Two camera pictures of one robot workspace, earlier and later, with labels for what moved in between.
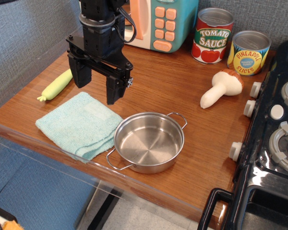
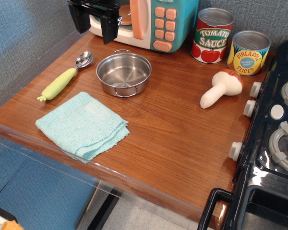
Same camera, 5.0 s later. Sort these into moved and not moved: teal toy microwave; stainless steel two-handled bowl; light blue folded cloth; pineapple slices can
Moved: stainless steel two-handled bowl
Not moved: teal toy microwave; light blue folded cloth; pineapple slices can
